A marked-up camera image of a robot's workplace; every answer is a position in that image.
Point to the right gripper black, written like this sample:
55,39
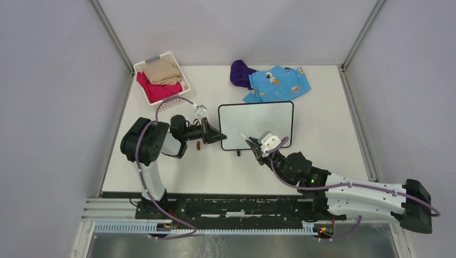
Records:
256,147

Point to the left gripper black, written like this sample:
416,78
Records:
209,133

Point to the whiteboard with black frame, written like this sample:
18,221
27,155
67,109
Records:
254,119

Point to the marker pen white barrel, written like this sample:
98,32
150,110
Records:
245,137

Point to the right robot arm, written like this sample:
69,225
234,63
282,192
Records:
408,204

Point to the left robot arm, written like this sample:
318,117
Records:
146,140

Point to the blue patterned cloth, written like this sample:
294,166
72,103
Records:
277,84

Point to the purple cloth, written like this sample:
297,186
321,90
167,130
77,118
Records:
240,74

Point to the pink cloth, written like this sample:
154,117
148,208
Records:
155,92

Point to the beige folded cloth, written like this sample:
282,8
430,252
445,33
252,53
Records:
162,73

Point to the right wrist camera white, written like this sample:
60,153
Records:
268,141

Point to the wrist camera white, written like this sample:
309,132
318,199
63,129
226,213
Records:
268,141
200,112

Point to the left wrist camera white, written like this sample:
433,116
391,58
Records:
200,112

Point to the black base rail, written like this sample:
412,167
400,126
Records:
238,212

